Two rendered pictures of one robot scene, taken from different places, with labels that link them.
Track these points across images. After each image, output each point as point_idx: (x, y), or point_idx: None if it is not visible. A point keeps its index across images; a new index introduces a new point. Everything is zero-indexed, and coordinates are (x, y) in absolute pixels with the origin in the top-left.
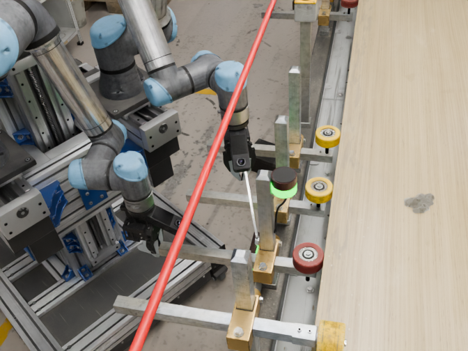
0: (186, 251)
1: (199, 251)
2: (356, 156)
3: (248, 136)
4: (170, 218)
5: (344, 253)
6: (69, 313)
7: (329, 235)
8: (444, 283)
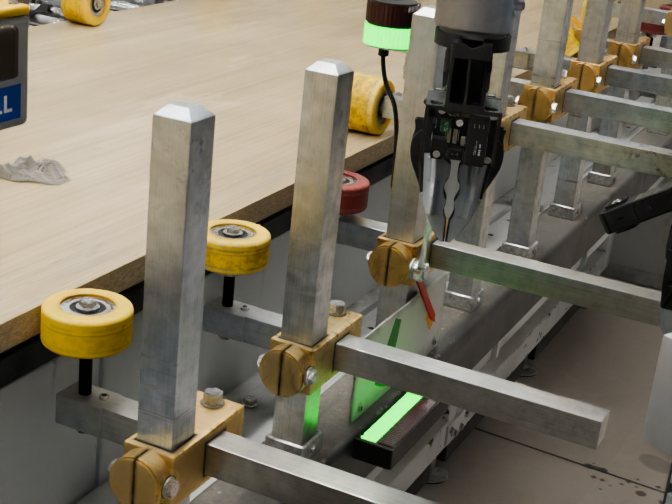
0: (595, 276)
1: (565, 271)
2: (66, 254)
3: (430, 91)
4: (638, 197)
5: (265, 171)
6: None
7: (274, 189)
8: (128, 125)
